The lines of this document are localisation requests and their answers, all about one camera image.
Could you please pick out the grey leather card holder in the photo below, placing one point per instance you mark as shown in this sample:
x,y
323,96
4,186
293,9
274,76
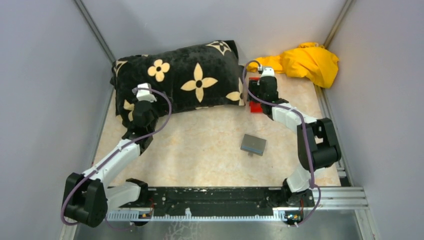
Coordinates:
x,y
253,145

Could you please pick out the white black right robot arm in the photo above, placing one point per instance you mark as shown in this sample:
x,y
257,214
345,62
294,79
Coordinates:
x,y
317,143

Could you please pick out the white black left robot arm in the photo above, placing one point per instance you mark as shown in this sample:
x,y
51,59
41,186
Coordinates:
x,y
88,197

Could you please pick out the red plastic bin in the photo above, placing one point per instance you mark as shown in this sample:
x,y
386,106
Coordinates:
x,y
254,107

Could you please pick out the yellow cloth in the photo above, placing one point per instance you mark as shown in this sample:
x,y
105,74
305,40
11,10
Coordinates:
x,y
308,60

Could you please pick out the black floral pillow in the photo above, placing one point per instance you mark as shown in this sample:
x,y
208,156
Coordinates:
x,y
193,77

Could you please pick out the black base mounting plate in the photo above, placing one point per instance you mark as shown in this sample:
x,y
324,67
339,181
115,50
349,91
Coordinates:
x,y
220,201

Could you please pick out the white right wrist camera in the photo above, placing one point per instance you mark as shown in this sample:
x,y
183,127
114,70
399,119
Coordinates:
x,y
266,71

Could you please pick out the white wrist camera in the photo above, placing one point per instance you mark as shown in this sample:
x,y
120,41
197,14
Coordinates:
x,y
143,93
266,71

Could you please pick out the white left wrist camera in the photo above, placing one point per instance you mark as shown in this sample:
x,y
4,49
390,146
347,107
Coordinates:
x,y
143,93

